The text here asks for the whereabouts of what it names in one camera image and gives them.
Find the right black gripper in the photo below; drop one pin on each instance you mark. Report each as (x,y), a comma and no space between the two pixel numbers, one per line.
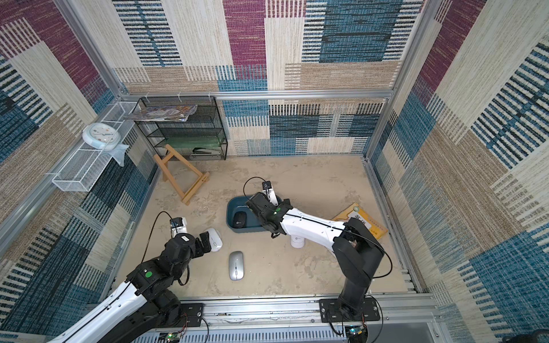
(256,202)

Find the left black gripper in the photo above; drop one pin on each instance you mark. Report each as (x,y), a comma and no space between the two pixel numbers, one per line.
(199,250)

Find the small white mouse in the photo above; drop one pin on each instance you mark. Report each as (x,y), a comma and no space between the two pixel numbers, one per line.
(215,240)

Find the teal storage box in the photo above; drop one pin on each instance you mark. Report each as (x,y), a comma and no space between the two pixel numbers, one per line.
(239,204)

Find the silver grey mouse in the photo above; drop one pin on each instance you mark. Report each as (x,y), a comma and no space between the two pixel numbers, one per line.
(236,266)

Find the white mouse with logo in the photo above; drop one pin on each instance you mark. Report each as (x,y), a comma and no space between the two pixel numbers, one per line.
(297,242)

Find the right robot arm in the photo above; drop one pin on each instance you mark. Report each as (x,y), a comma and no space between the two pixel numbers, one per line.
(357,251)

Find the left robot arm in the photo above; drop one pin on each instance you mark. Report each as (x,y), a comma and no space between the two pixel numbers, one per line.
(144,300)

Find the black mouse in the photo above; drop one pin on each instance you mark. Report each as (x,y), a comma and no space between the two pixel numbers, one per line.
(239,220)

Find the wooden easel stand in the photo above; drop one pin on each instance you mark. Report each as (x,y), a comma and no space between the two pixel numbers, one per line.
(184,177)

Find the yellow textbook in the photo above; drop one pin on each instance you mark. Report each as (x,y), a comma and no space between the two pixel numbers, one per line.
(355,211)

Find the black stapler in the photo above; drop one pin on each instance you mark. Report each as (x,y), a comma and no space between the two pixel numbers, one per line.
(204,151)

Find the green book on rack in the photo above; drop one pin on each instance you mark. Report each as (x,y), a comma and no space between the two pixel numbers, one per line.
(192,142)

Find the magazine on rack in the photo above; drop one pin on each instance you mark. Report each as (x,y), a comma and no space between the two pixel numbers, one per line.
(158,114)

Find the white round clock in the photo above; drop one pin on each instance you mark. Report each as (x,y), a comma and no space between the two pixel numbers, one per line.
(101,136)

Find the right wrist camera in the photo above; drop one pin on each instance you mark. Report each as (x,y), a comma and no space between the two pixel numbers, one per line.
(269,192)

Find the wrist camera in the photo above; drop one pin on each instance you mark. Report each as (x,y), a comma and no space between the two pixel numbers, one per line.
(178,225)
(269,192)

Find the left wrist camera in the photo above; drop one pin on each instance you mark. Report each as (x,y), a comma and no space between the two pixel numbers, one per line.
(178,225)

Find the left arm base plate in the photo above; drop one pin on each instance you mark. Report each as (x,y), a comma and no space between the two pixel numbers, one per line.
(189,315)

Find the black wire shelf rack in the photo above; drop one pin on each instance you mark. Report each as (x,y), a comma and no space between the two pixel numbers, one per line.
(206,122)

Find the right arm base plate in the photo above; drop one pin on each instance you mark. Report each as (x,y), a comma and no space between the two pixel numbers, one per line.
(333,310)

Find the white wire basket shelf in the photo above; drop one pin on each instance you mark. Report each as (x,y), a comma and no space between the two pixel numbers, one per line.
(85,166)

